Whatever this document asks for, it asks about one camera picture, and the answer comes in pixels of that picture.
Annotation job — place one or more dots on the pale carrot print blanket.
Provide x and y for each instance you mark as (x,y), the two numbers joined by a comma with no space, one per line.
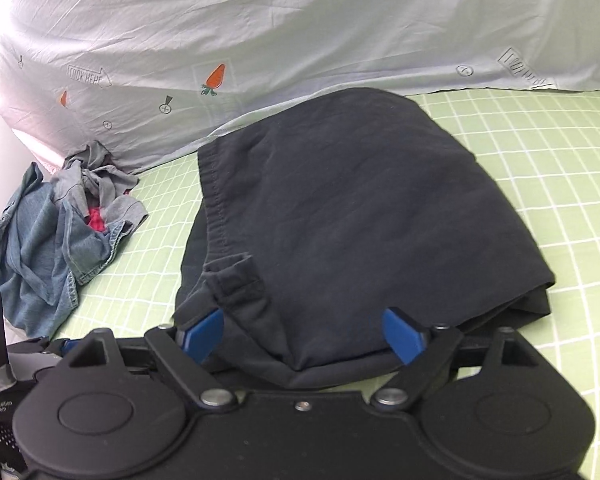
(280,35)

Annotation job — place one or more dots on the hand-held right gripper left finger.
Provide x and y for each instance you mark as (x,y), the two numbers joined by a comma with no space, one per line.
(206,332)

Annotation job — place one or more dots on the grey garment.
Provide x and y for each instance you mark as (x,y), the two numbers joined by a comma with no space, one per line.
(107,180)

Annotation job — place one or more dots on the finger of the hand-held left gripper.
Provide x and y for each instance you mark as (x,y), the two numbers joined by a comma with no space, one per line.
(40,357)

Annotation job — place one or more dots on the green checked bed sheet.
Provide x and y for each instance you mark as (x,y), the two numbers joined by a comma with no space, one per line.
(555,185)

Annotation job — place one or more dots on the blue denim garment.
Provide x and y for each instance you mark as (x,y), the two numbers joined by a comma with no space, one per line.
(40,250)

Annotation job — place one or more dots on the red cloth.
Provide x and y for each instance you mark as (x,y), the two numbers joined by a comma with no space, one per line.
(97,220)

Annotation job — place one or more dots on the black pants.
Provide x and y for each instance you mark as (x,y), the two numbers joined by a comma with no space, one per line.
(355,210)

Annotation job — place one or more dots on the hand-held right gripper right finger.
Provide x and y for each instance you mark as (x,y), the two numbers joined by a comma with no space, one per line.
(405,335)

